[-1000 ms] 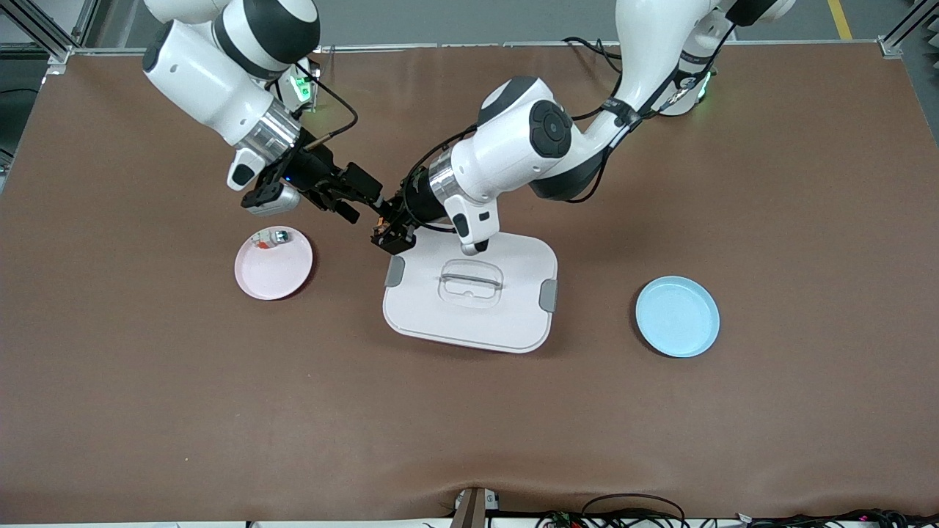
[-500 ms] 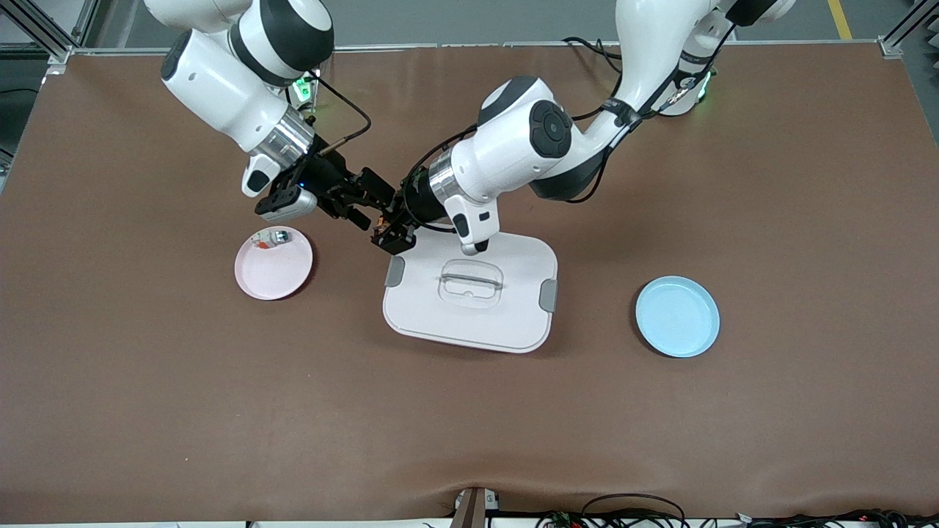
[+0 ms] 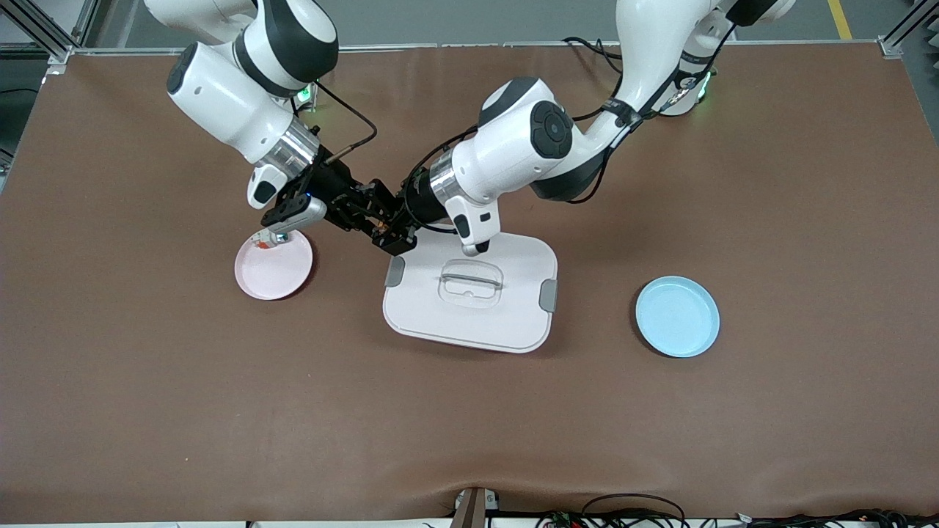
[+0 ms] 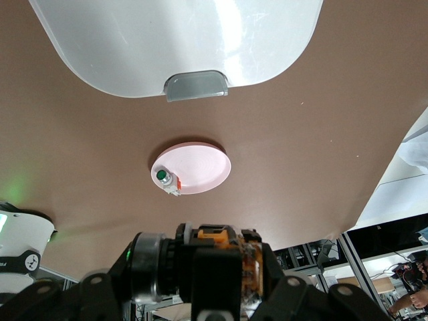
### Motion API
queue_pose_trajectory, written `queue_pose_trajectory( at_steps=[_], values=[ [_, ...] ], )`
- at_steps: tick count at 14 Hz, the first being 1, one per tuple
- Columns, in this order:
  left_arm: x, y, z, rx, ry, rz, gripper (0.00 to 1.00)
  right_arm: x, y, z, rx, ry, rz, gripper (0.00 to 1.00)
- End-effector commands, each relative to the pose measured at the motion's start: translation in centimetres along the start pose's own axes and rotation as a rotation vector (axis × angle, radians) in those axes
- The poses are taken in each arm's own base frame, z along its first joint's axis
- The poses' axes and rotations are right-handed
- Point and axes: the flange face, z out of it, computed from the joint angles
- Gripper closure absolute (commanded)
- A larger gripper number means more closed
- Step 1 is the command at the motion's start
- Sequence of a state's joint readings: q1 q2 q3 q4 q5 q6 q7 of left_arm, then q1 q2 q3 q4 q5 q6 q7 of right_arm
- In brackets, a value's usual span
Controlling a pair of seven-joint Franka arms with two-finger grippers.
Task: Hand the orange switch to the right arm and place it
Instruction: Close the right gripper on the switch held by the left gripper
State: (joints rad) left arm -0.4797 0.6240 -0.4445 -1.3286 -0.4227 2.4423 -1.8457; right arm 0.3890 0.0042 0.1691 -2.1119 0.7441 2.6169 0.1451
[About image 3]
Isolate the black base cable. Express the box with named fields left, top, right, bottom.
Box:
left=563, top=37, right=623, bottom=74

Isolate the light blue round plate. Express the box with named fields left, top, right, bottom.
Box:
left=635, top=276, right=720, bottom=359

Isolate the pink container with white lid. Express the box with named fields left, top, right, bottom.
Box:
left=382, top=227, right=558, bottom=354

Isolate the black looped cable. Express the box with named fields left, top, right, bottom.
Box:
left=582, top=493, right=687, bottom=528

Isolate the aluminium frame profile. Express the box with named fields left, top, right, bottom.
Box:
left=0, top=0, right=100, bottom=67
left=879, top=0, right=939, bottom=59

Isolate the grey metal table bracket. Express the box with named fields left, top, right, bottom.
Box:
left=450, top=488, right=500, bottom=528

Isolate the pink round plate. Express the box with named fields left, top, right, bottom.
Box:
left=234, top=231, right=314, bottom=301

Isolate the black cable bundle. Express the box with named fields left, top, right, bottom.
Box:
left=734, top=508, right=939, bottom=528

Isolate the brown table mat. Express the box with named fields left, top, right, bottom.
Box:
left=0, top=43, right=939, bottom=525

